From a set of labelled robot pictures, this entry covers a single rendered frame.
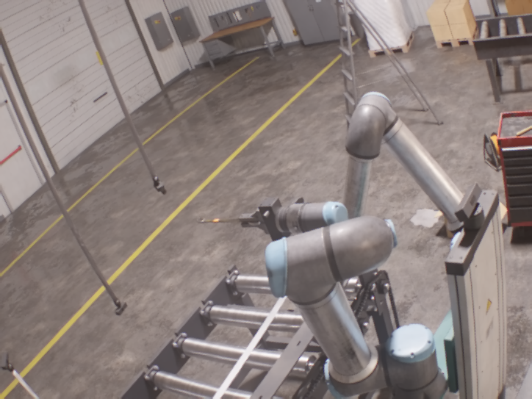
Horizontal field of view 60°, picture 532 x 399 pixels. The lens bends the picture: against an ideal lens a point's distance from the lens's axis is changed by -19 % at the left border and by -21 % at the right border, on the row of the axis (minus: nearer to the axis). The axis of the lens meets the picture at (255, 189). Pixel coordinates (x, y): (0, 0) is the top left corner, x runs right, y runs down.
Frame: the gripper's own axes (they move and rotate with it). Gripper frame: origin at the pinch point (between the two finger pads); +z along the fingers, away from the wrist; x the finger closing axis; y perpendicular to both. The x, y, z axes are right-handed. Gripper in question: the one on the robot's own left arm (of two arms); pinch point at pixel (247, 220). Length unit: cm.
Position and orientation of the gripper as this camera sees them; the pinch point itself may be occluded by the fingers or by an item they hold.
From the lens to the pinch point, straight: 177.6
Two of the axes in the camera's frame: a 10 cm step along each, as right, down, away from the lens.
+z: -8.0, 0.5, 6.0
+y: -4.8, 5.4, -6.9
